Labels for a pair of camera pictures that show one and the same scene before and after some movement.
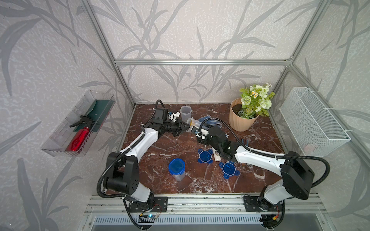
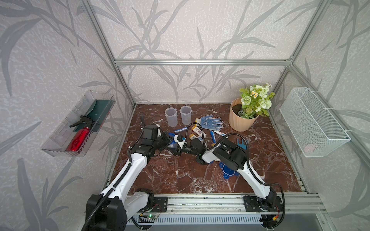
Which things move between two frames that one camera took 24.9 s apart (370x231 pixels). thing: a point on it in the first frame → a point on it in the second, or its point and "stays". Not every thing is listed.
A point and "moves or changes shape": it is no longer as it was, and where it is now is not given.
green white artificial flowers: [256, 100] stays
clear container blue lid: [191, 122] moves or changes shape
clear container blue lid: [186, 111] stays
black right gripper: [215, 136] → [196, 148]
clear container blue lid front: [177, 167] → [173, 143]
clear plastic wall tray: [75, 135] stays
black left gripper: [179, 127] → [166, 137]
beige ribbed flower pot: [238, 123] stays
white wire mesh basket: [316, 133] stays
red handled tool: [86, 122] stays
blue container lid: [229, 169] stays
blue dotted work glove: [210, 122] stays
